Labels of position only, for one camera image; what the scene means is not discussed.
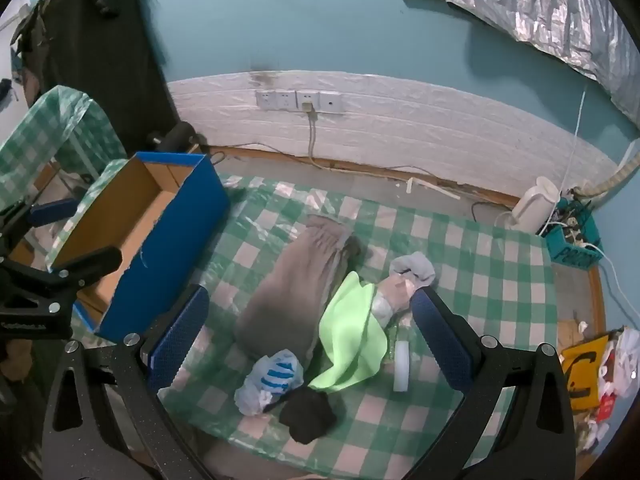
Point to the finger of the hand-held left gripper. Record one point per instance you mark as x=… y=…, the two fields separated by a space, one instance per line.
x=87 y=266
x=50 y=211

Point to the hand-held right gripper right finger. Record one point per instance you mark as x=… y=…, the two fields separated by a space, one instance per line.
x=442 y=330

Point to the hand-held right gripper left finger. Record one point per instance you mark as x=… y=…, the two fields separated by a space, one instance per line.
x=180 y=330

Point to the taped grey sock bundle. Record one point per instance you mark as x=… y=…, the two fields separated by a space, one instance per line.
x=400 y=290

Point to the blue cardboard box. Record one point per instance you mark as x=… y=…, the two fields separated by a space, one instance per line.
x=165 y=240

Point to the light green cloth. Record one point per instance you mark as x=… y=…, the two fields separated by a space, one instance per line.
x=350 y=340

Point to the white blue striped sock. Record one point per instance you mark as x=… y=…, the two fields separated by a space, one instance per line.
x=272 y=375

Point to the grey pants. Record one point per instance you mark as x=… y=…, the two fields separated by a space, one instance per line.
x=290 y=285

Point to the black sock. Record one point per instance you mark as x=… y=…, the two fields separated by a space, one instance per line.
x=307 y=415

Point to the green checked tablecloth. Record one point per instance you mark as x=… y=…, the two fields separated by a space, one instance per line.
x=475 y=270

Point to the green checked cover cloth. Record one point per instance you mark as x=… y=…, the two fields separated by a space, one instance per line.
x=50 y=125

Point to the white stick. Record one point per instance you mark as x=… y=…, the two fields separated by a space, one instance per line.
x=430 y=186

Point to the yellow bag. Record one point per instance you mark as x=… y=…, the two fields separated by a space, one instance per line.
x=585 y=375

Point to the teal plastic basket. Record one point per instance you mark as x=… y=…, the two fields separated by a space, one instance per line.
x=575 y=255

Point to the white electric kettle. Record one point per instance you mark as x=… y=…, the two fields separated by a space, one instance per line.
x=535 y=205

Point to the black hanging coat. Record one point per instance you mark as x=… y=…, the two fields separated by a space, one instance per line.
x=110 y=60

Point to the pile of crumpled trash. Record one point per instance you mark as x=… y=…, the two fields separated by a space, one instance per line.
x=617 y=385

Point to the silver foil sheet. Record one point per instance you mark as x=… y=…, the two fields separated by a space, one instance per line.
x=550 y=10

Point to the white wall socket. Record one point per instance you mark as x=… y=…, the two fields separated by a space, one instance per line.
x=331 y=102
x=286 y=100
x=265 y=99
x=314 y=99

